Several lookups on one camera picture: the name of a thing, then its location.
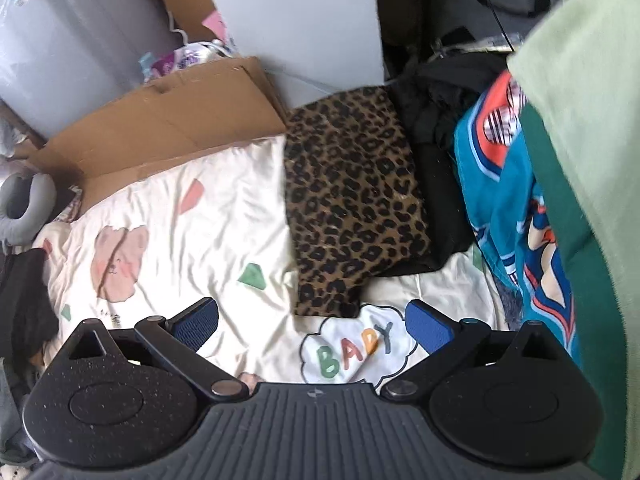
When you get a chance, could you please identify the leopard print garment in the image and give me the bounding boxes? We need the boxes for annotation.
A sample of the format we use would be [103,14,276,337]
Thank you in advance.
[284,87,430,318]

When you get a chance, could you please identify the black clothes pile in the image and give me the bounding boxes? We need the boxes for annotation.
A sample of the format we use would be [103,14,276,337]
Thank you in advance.
[1,248,58,363]

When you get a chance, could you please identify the cream cartoon bear bedsheet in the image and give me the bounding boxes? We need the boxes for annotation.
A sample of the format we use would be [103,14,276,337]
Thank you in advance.
[36,136,506,385]

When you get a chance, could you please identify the blue patterned cloth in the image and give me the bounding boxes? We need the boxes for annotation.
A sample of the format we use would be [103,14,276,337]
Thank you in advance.
[454,70,582,363]

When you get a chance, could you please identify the grey neck pillow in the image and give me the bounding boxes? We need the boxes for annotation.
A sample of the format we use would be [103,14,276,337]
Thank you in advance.
[1,172,56,252]

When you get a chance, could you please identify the brown cardboard sheet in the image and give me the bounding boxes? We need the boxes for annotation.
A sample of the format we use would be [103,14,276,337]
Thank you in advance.
[27,0,289,214]

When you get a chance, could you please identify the blue denim jeans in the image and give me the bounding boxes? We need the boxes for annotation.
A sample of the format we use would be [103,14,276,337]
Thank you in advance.
[0,358,38,468]

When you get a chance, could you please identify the black garment at bedside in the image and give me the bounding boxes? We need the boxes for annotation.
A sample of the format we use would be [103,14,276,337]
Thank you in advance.
[382,52,506,278]

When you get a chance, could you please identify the purple white plastic bag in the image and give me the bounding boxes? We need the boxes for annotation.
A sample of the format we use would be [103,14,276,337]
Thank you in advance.
[139,40,233,82]

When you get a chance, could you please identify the green garment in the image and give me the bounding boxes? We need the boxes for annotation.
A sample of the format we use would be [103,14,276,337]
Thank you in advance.
[508,0,639,479]

